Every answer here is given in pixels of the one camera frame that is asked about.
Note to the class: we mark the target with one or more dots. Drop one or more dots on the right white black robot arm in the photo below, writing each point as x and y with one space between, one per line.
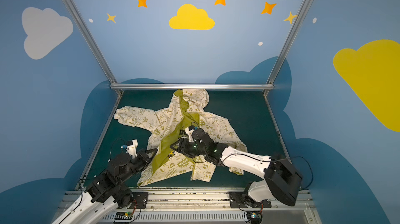
281 180

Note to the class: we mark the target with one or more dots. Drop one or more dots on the right aluminium frame post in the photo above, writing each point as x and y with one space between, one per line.
295 28

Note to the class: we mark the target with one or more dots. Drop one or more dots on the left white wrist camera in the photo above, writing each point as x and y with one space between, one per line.
131 148

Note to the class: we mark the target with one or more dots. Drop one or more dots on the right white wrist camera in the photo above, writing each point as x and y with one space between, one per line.
189 130

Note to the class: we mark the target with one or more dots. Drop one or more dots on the right small circuit board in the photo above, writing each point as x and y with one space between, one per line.
253 217

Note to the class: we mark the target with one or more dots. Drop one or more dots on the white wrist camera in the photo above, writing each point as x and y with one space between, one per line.
189 130
131 148

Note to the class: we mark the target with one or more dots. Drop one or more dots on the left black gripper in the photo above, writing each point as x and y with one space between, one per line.
141 157

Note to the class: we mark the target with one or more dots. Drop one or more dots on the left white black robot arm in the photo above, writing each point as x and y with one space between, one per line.
108 191

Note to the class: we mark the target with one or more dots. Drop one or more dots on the left small circuit board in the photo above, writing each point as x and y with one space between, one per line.
123 216

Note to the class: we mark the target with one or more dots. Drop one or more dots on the aluminium frame post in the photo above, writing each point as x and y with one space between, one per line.
83 28
295 28

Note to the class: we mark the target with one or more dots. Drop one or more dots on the small circuit board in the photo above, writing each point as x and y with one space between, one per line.
123 216
253 217

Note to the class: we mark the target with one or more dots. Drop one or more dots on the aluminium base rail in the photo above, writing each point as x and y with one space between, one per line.
204 206

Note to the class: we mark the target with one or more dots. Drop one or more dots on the rear aluminium frame bar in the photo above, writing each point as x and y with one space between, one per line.
220 87

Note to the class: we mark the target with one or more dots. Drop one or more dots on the cream green-lined hooded jacket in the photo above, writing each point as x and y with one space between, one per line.
186 108

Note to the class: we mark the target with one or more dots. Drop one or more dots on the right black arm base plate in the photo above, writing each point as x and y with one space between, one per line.
242 200

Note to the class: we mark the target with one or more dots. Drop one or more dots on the left aluminium frame post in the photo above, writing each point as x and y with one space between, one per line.
83 28

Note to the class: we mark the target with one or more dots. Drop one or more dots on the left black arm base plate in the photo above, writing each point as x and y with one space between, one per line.
137 200

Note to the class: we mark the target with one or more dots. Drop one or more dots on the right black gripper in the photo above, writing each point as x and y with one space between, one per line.
184 146

